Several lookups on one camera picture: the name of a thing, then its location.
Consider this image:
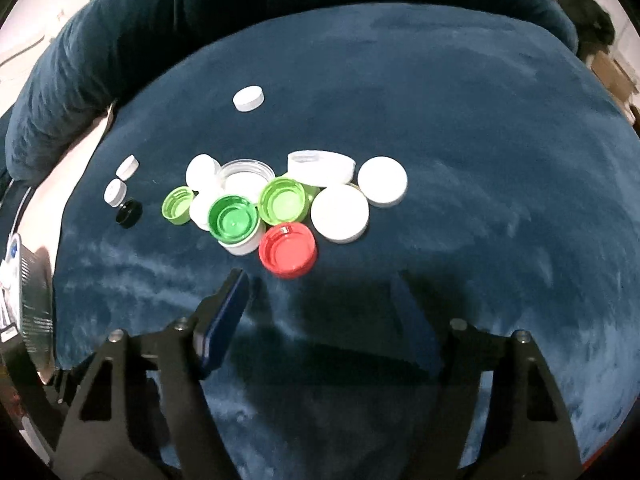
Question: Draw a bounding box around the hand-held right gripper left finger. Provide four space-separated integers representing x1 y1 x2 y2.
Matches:
52 268 251 480

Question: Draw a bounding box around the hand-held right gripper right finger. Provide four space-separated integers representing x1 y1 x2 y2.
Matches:
392 270 583 480

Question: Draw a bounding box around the red bottle cap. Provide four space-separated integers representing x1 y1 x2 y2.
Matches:
258 222 318 279

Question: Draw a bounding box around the white ribbed bottle cap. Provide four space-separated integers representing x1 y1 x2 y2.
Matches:
217 220 267 257

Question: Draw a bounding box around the dark green bottle cap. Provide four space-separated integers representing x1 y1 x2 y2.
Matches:
208 194 260 242

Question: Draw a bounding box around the light green bottle cap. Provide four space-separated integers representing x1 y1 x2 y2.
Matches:
161 186 197 226
258 177 308 226

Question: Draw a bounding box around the large white lid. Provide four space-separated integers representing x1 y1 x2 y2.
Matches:
310 184 371 245
357 156 408 208

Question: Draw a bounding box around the black bottle cap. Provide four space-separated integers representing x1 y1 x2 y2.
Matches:
114 199 144 227

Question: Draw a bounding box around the clear plastic lid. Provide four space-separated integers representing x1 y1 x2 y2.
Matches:
217 158 276 196

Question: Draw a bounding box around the dark blue plush blanket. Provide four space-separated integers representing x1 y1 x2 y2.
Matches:
50 2 640 480

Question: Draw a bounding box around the small white bottle cap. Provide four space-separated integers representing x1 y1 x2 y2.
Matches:
103 178 126 207
116 155 140 181

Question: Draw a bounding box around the white oblong lid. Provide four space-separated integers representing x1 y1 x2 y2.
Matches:
287 150 357 186

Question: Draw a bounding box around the grey ribbed object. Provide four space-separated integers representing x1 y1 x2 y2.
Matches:
0 245 58 386

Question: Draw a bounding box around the pink bed sheet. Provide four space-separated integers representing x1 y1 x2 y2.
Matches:
25 102 118 261

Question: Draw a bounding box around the flat white bottle cap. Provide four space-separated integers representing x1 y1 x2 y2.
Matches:
232 86 265 112

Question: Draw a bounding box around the dark blue plush cushion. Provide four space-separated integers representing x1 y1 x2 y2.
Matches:
5 0 581 181

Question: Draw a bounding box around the cardboard box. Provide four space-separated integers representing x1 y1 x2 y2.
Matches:
590 52 638 106

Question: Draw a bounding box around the dark cloth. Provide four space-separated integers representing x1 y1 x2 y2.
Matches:
560 0 618 56

